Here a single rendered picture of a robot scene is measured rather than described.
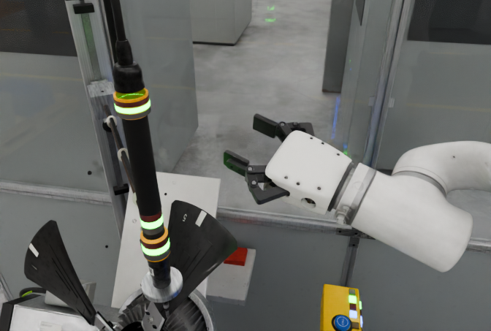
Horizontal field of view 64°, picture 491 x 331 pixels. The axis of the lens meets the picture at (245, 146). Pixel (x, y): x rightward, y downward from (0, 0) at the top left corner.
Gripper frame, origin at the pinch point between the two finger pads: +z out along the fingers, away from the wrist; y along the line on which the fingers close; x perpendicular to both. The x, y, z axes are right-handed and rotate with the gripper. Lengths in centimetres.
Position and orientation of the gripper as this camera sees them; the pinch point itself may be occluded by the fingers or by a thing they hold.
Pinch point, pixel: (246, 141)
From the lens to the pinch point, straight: 59.4
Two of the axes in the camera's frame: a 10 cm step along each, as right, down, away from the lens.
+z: -8.6, -4.2, 2.8
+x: 0.5, -6.3, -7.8
